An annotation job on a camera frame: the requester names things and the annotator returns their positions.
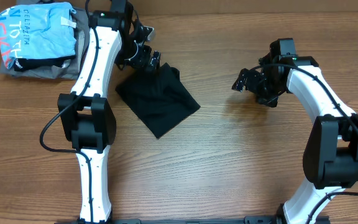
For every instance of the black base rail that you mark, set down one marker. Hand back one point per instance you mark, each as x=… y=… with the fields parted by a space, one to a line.
x=191 y=221

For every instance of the black folded garment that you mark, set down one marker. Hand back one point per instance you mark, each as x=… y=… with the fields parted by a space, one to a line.
x=23 y=64

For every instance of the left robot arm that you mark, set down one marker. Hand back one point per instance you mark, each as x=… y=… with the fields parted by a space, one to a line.
x=117 y=38

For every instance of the grey folded garment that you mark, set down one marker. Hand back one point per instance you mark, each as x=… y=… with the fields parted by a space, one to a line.
x=70 y=68

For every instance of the black t-shirt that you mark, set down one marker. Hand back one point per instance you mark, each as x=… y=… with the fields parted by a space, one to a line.
x=159 y=99

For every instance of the light blue folded t-shirt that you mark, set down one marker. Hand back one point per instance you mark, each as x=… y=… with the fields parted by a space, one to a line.
x=37 y=32

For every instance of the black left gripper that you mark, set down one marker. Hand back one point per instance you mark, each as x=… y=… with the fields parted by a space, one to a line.
x=142 y=61

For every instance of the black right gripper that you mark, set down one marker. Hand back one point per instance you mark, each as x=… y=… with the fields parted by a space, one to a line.
x=246 y=81

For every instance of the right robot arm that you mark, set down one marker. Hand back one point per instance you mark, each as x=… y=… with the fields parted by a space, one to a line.
x=330 y=159

